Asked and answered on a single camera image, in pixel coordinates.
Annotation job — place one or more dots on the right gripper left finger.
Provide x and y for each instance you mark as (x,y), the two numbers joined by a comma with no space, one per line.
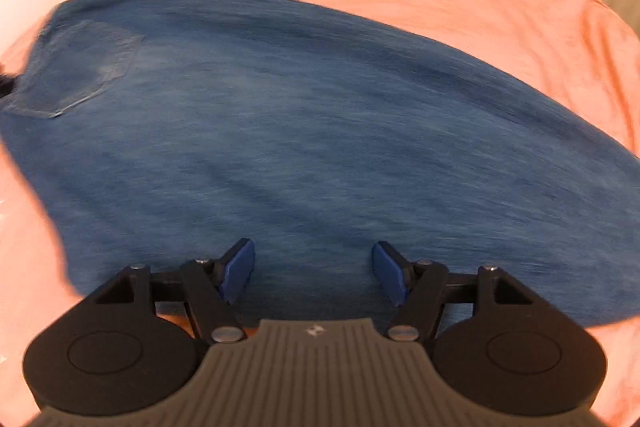
(139,337)

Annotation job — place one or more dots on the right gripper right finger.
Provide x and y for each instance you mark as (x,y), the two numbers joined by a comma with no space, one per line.
(490,337)

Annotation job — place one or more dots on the blue denim jeans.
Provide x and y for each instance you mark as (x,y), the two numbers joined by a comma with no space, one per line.
(159,131)

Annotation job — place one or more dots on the orange bed sheet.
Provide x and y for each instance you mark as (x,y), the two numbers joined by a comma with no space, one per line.
(579,52)

